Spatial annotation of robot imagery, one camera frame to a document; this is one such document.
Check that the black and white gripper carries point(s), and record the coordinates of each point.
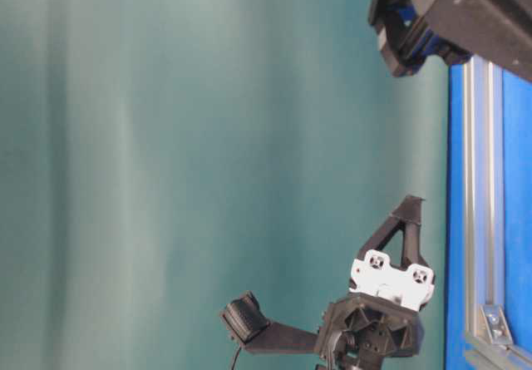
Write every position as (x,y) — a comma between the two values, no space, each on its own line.
(379,317)

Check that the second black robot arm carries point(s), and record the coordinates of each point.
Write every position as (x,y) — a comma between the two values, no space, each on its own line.
(409,31)

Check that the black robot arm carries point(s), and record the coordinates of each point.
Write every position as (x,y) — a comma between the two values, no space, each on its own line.
(390,283)

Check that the aluminium extrusion frame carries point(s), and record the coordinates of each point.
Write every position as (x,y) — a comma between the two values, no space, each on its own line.
(487,331)

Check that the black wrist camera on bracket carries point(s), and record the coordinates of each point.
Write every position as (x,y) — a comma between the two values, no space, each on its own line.
(255,333)

